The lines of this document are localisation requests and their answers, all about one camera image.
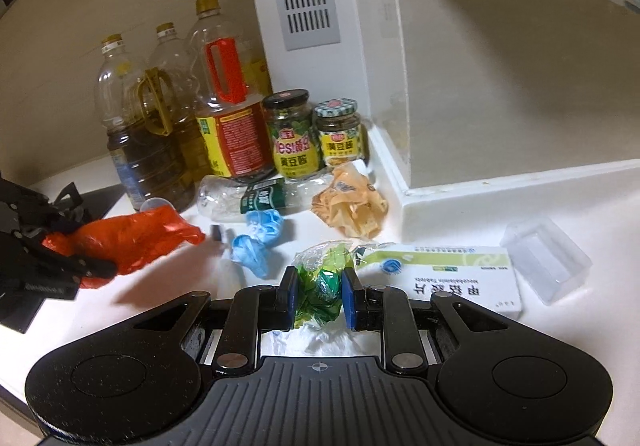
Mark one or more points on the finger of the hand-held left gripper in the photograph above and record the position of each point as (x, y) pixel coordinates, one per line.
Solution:
(30, 213)
(85, 267)

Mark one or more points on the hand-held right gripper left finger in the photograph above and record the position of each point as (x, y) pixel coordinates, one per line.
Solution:
(294, 296)

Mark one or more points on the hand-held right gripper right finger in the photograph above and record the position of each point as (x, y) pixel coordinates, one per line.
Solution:
(348, 301)

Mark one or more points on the green candy bag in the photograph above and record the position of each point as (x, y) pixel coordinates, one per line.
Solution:
(320, 286)

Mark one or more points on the orange plastic bag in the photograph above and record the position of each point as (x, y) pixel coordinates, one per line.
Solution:
(135, 238)

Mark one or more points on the white green medicine box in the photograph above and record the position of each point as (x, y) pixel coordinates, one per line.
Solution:
(450, 276)

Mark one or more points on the crumpled white paper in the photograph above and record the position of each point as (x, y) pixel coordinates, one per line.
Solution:
(325, 341)

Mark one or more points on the blue face mask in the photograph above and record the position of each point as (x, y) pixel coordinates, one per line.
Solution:
(250, 253)

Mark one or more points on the black gas stove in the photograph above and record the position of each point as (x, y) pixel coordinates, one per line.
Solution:
(102, 203)

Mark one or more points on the orange snack wrapper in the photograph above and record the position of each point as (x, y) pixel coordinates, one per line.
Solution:
(350, 206)

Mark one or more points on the clear plastic cup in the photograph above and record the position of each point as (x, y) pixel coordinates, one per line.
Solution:
(156, 203)

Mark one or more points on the small black block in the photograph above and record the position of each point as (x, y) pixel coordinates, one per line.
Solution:
(218, 232)

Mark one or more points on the crushed water bottle green label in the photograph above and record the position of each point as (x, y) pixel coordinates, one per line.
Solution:
(262, 198)

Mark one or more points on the dark oil bottle blue label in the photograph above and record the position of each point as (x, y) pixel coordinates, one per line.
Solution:
(145, 165)

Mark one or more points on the large sauce jar black lid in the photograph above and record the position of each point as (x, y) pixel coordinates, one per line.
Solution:
(295, 145)

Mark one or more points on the slim yellow-capped oil bottle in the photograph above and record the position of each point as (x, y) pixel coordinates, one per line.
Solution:
(192, 150)

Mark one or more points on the small sauce jar checkered lid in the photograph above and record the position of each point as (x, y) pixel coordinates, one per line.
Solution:
(340, 140)

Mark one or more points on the clear plastic box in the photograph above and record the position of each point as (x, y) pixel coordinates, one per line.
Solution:
(545, 261)

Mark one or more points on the yellow plastic bottle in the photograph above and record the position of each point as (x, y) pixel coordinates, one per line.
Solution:
(260, 73)

